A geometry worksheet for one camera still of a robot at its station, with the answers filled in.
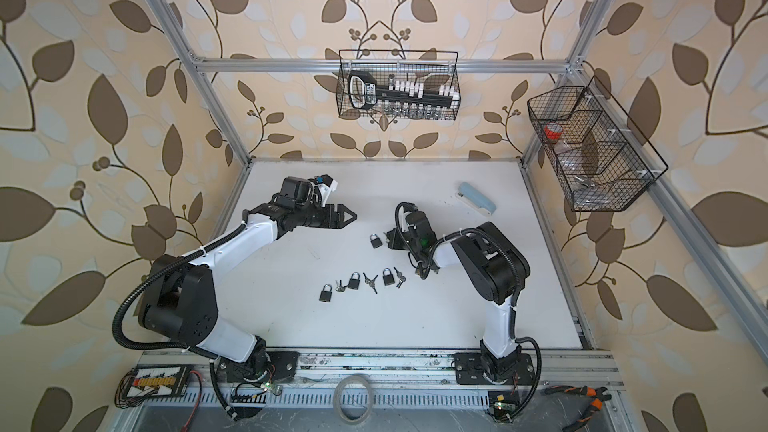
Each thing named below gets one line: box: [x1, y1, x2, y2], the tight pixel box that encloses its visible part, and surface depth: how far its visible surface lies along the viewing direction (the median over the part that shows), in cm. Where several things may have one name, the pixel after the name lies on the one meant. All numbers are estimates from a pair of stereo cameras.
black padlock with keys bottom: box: [348, 272, 378, 295], surface depth 91 cm
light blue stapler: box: [455, 182, 497, 217], surface depth 107 cm
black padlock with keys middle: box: [382, 266, 407, 289], surface depth 92 cm
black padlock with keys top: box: [319, 280, 346, 302], surface depth 89 cm
